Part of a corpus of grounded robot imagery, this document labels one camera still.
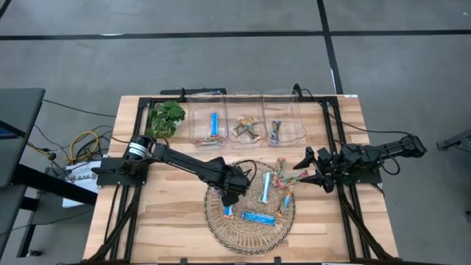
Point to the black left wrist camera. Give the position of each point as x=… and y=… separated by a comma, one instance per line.
x=230, y=199

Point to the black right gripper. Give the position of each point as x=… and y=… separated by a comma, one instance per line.
x=329, y=160

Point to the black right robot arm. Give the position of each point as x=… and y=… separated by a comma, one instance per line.
x=386, y=149

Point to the red green granola bar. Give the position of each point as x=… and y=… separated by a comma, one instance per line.
x=294, y=179
x=276, y=181
x=280, y=167

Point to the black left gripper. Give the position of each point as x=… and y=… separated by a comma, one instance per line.
x=230, y=178

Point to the clear plastic bin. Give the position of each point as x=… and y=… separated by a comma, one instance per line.
x=200, y=121
x=244, y=106
x=292, y=121

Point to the round woven straw placemat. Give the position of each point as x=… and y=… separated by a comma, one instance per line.
x=250, y=239

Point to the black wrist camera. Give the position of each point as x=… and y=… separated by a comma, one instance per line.
x=230, y=199
x=328, y=186

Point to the blue purple granola bar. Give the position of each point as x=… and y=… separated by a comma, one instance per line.
x=276, y=127

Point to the blue orange granola bar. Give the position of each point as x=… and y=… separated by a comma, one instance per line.
x=287, y=198

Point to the grey floor stand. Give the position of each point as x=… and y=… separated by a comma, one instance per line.
x=456, y=141

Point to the potted green plant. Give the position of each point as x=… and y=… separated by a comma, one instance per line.
x=163, y=117

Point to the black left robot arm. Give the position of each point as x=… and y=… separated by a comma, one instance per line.
x=184, y=160

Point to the white paper sheet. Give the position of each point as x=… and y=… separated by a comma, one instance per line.
x=82, y=167

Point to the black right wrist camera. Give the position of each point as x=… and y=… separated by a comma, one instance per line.
x=328, y=186

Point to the black metal table frame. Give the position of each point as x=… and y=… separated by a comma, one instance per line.
x=320, y=99

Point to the grey desk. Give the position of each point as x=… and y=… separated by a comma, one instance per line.
x=18, y=121

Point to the purple silver granola bar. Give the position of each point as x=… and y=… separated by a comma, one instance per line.
x=274, y=139

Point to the black desk leg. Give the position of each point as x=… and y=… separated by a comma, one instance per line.
x=55, y=186

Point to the pale blue granola bar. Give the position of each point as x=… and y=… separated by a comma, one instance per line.
x=265, y=187

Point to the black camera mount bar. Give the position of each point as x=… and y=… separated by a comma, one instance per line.
x=195, y=91

